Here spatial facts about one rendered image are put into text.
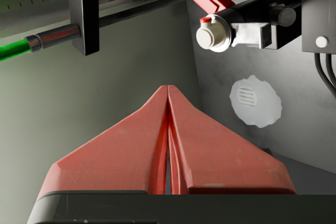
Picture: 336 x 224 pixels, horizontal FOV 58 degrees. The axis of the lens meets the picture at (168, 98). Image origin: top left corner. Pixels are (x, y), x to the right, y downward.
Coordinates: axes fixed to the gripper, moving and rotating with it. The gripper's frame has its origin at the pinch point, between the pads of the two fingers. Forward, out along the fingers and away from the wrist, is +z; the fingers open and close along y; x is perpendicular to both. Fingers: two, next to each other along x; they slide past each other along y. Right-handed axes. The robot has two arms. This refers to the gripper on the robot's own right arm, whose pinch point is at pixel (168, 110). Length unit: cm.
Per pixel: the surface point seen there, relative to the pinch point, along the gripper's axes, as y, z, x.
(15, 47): 15.7, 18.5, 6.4
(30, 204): 20.2, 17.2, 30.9
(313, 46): -13.7, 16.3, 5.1
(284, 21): -8.7, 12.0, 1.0
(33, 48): 14.3, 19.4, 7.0
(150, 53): 3.2, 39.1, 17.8
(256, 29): -5.8, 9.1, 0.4
